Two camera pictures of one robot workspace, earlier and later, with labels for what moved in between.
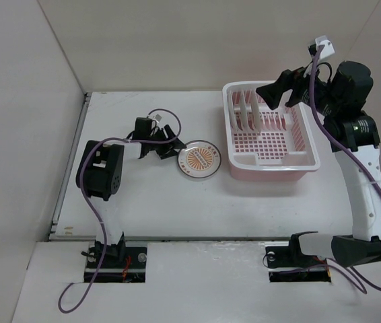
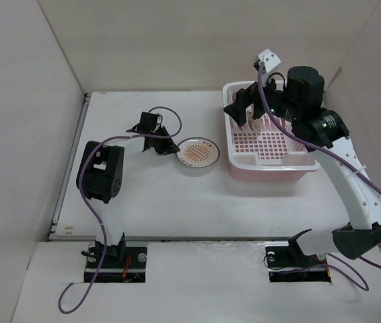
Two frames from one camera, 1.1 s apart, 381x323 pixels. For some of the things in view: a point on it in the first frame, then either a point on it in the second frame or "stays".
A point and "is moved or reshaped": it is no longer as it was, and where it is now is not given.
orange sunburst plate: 200,159 is moved or reshaped
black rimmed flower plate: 255,118 stays
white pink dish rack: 263,144 stays
